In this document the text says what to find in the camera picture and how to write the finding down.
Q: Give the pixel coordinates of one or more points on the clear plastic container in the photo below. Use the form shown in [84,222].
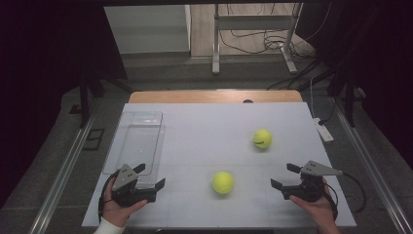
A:
[142,143]

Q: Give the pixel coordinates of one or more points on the yellow tennis ball dark mark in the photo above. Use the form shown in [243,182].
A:
[262,138]

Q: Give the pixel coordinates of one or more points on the dark curtain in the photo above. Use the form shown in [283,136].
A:
[389,81]

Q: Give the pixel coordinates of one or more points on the white metal desk frame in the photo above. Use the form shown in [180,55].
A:
[253,22]

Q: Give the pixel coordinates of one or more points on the black metal stand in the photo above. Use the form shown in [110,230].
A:
[84,97]
[350,104]

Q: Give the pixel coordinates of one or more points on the aluminium floor rail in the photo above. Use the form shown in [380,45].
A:
[63,175]
[370,165]

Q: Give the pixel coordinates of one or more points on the white power strip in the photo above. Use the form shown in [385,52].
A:
[324,131]

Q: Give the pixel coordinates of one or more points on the white foam board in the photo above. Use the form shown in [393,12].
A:
[211,146]

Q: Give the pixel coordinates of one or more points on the person's right hand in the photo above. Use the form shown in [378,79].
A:
[319,209]

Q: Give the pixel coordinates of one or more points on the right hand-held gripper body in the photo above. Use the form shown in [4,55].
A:
[311,190]

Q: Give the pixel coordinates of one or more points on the person's left hand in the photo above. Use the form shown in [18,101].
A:
[115,213]

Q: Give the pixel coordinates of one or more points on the white cabinet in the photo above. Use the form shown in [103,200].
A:
[146,29]

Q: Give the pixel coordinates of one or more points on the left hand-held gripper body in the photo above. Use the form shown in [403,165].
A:
[125,178]

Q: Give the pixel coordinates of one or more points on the plain yellow tennis ball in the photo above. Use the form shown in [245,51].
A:
[222,182]

